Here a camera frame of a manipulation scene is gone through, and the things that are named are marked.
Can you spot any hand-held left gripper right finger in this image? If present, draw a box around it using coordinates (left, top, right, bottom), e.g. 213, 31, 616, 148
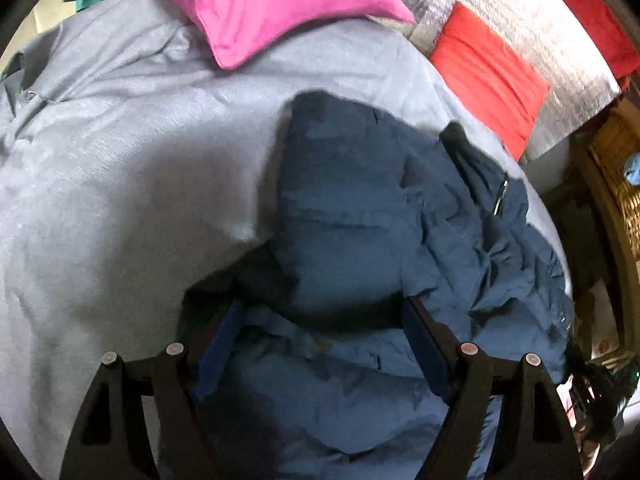
401, 296, 585, 480

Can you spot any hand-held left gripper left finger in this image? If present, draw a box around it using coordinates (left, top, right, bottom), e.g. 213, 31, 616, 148
59, 300, 246, 480

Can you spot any navy blue puffer jacket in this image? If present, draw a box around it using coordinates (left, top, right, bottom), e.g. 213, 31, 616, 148
181, 90, 576, 480

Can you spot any grey bed sheet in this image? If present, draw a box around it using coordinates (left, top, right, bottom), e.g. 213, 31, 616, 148
0, 0, 573, 428

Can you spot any wicker basket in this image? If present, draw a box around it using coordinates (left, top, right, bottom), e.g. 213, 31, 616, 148
587, 110, 640, 256

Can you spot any red pillow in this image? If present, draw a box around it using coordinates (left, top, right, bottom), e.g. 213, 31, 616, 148
429, 2, 551, 158

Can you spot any silver foil insulation mat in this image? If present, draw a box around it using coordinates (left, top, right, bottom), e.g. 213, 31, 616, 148
362, 0, 623, 163

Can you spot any pink pillow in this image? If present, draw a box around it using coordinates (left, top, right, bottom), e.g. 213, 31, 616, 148
109, 0, 417, 70

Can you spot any red cloth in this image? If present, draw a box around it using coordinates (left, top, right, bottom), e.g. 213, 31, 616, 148
527, 0, 640, 81

